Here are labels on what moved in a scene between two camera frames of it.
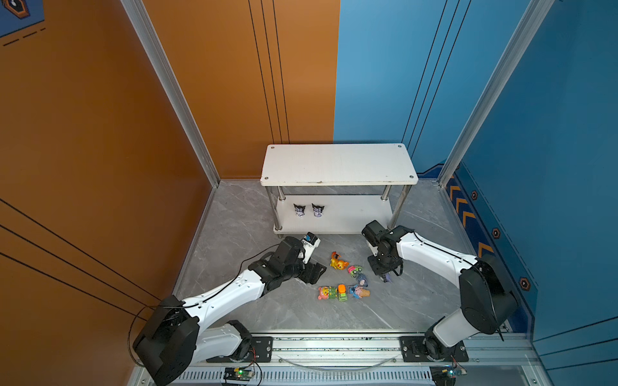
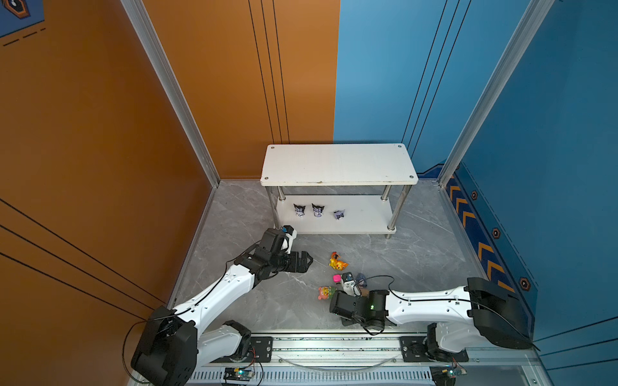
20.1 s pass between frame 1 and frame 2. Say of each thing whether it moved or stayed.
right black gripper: moved
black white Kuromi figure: stayed
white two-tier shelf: stayed
